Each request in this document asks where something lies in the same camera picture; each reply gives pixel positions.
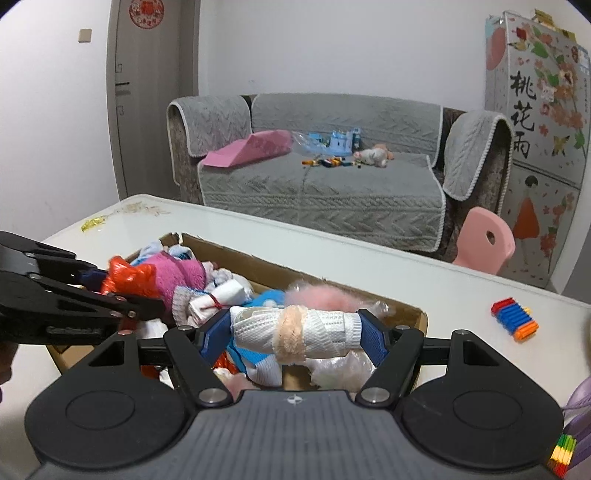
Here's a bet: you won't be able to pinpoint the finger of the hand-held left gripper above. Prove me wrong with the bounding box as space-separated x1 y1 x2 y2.
18 274 166 322
0 231 109 291

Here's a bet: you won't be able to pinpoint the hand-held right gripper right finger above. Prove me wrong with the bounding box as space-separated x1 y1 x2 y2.
355 310 503 409

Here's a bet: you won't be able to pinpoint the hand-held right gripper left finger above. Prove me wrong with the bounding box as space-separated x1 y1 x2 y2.
88 310 233 409

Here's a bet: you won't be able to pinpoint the plain orange bag bundle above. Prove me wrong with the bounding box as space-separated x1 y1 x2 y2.
99 256 160 305

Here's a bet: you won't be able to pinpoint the clear plastic bag bundle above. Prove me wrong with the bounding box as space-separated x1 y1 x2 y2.
365 300 402 324

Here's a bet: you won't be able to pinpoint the white bundle red tie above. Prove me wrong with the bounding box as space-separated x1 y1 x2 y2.
187 281 247 324

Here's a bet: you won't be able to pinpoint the grey white sock bundle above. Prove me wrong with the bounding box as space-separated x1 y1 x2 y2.
172 286 204 328

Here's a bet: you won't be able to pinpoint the white mesh sock bundle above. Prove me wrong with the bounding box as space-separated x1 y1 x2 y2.
228 304 363 365

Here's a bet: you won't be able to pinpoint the pink fluffy bundle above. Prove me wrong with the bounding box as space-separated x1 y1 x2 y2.
284 279 370 315

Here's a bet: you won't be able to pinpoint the shallow cardboard box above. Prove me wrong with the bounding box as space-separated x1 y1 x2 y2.
46 232 428 393

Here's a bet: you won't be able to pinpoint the white desktop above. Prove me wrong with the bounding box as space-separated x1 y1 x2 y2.
39 194 591 480

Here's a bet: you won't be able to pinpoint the white fluffy bundle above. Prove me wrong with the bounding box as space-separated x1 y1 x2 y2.
307 348 377 391

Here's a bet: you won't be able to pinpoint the light blue white sock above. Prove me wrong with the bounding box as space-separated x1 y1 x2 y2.
131 237 195 266

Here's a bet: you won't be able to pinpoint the pink plastic chair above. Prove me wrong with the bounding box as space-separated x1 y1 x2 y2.
452 207 515 275

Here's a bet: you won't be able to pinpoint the orange blue block toy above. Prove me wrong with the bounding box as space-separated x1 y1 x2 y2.
490 298 539 342

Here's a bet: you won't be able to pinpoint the grey covered sofa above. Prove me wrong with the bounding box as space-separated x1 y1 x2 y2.
166 93 515 259

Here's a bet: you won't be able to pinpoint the scattered small toy bricks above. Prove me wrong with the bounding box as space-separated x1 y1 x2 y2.
301 157 362 168

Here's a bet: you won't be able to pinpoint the white pink plush toy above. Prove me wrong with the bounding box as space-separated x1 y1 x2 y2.
353 144 395 168

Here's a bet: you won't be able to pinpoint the pink folded pad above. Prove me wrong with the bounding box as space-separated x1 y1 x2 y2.
203 130 294 168

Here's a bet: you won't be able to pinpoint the grey door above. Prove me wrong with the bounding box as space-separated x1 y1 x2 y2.
107 0 200 201

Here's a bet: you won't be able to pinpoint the blue castle toy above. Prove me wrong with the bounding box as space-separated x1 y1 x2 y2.
329 129 363 154

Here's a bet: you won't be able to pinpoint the colourful block cube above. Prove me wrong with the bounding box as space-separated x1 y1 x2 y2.
547 433 578 476

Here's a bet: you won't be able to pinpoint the decorated fridge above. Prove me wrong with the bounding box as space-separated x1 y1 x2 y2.
485 11 591 289

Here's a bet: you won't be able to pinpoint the red round door decoration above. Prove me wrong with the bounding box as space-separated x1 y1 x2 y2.
129 0 166 27

